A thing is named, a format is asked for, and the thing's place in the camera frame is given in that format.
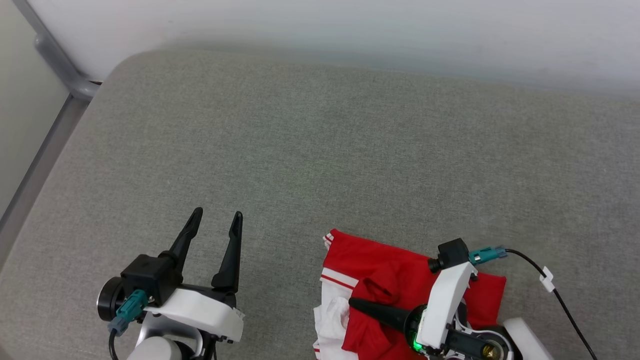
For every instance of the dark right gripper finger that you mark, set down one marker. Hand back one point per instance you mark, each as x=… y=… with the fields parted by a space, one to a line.
x=385 y=315

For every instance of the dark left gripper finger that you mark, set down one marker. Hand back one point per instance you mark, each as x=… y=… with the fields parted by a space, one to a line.
x=231 y=260
x=187 y=235

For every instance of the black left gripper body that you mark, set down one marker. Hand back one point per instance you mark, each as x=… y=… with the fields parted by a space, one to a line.
x=107 y=300

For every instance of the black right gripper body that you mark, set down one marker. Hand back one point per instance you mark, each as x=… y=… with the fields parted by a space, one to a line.
x=480 y=345

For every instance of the red and white shirt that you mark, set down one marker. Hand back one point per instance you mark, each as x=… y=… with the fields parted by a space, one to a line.
x=390 y=260

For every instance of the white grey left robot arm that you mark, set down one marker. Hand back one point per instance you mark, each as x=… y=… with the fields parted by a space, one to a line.
x=155 y=350

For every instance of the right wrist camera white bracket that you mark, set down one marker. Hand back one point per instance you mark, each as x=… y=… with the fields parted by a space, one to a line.
x=445 y=300

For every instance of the grey metal pipe frame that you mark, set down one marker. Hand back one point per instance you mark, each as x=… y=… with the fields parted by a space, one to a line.
x=60 y=65

